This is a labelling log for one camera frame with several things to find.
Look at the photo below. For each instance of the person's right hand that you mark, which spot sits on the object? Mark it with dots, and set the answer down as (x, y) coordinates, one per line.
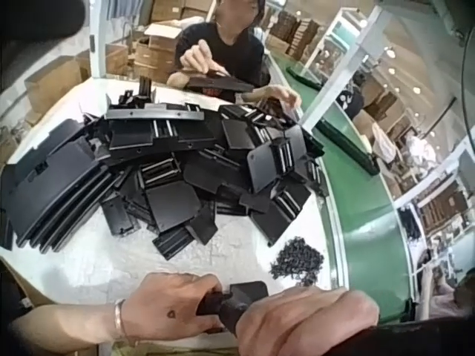
(297, 322)

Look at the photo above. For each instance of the person's left hand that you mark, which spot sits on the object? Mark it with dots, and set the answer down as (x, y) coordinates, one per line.
(163, 300)

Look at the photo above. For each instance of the person's left fingers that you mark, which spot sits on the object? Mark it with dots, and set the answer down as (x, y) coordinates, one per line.
(206, 287)

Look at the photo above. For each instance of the person's right fingers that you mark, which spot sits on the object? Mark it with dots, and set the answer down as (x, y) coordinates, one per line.
(271, 330)

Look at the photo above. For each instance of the black plastic bracket part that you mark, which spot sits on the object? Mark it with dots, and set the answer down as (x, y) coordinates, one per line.
(241, 296)

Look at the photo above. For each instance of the heap of small black screws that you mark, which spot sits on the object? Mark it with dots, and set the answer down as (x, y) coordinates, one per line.
(297, 259)

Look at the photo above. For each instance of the pile of black plastic panels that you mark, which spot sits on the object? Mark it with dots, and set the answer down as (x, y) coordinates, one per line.
(167, 167)

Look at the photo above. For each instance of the green conveyor belt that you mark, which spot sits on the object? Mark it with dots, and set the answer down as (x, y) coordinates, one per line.
(356, 207)

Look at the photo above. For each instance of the long black plastic tray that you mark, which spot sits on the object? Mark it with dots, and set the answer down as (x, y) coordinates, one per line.
(349, 146)

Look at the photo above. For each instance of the black plastic wedge panel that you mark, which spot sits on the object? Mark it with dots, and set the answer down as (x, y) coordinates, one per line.
(219, 83)

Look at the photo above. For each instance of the shelf of brown boxes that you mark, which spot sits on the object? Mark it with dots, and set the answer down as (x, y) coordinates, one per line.
(443, 207)

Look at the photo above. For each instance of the small black plastic tray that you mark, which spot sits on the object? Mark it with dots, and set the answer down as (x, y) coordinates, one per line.
(304, 76)

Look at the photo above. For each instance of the heap of cardboard cartons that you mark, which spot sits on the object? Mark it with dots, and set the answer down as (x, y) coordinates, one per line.
(122, 52)

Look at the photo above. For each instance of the stacks of brown boxes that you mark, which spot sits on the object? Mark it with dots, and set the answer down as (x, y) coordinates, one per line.
(293, 33)

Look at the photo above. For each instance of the white frame post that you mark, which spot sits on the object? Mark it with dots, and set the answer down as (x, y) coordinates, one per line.
(341, 66)

